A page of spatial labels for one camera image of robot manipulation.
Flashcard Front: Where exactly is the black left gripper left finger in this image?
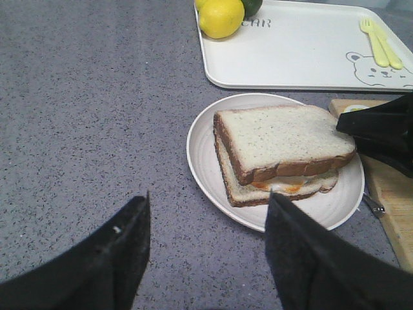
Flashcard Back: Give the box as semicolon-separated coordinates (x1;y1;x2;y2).
1;196;150;309

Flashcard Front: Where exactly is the lemon slice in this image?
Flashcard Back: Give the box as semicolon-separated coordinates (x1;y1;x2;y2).
343;105;368;113

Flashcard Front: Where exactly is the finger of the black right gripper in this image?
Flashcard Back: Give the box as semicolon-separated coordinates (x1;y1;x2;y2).
336;93;412;178

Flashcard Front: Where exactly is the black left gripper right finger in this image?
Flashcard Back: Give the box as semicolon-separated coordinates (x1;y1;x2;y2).
265;193;412;309

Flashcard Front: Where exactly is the bread slice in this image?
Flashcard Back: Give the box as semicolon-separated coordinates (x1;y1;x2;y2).
214;105;356;185
214;136;339;207

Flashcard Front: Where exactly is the fried egg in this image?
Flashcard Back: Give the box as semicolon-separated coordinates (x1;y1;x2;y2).
251;176;324;194

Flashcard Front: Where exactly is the white bear-print tray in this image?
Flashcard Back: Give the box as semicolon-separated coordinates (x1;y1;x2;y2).
199;1;412;92

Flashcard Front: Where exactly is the wooden cutting board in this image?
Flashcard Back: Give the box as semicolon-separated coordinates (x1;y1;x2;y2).
328;98;413;271

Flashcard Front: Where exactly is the yellow lemon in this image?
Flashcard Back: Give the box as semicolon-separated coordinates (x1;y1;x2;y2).
194;0;207;11
197;0;245;39

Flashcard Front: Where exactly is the green lime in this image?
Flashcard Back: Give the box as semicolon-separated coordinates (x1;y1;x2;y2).
241;0;263;17

